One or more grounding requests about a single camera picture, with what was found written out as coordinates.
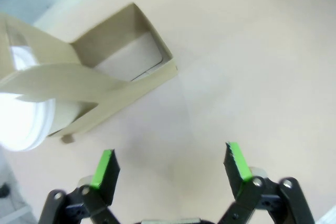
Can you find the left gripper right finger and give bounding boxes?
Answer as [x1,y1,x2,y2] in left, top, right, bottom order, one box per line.
[217,142,314,224]

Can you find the white paper cup with lid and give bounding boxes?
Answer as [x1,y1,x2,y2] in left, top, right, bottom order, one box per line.
[0,45,98,153]

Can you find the open beige cardboard box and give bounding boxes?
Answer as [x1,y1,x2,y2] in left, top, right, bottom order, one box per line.
[0,2,179,145]

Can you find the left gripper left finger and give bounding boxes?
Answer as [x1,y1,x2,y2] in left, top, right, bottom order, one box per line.
[39,149,121,224]

